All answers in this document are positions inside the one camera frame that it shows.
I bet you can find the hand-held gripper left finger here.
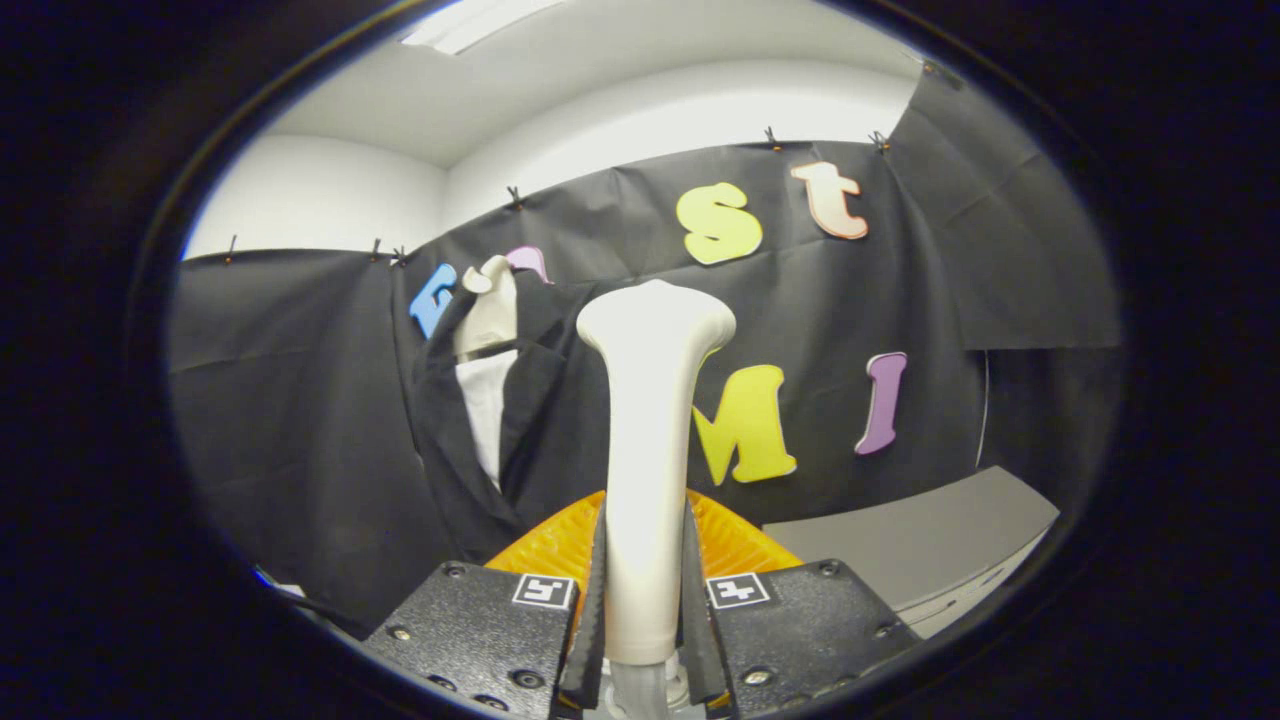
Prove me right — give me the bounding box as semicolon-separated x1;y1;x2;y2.
362;490;608;719

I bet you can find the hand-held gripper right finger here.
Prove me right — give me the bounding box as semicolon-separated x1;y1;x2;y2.
683;490;921;719

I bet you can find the black suit jacket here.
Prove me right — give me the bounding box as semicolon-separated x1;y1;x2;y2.
405;272;621;561

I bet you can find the grey cabinet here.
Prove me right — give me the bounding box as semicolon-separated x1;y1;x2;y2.
762;465;1061;641

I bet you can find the black backdrop cloth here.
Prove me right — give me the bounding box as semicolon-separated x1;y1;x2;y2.
168;60;1121;641

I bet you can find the ceiling light panel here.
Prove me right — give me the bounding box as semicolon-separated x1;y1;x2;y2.
400;0;571;56

